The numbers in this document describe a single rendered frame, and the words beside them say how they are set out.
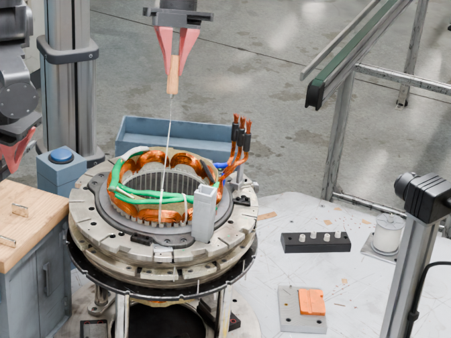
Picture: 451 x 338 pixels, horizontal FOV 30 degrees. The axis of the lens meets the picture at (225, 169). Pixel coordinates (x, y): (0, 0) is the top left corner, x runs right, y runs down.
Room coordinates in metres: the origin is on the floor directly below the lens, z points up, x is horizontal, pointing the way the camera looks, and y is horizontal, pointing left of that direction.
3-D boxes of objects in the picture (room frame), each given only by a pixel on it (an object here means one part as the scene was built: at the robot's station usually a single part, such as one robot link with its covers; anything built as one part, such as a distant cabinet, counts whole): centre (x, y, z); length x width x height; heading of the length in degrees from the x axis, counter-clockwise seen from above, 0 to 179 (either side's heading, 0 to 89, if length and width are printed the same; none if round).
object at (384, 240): (1.53, -0.37, 0.82); 0.06 x 0.06 x 0.06
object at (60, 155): (1.39, 0.32, 1.04); 0.04 x 0.04 x 0.01
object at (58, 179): (1.39, 0.32, 0.91); 0.07 x 0.07 x 0.25; 47
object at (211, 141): (1.47, 0.10, 0.92); 0.25 x 0.11 x 0.28; 89
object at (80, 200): (1.18, 0.10, 1.09); 0.32 x 0.32 x 0.01
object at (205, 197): (1.09, 0.03, 1.14); 0.03 x 0.03 x 0.09; 74
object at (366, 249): (1.53, -0.37, 0.83); 0.09 x 0.09 x 0.10; 67
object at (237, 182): (1.25, -0.02, 1.15); 0.03 x 0.02 x 0.12; 156
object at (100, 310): (1.24, 0.22, 0.81); 0.07 x 0.03 x 0.01; 156
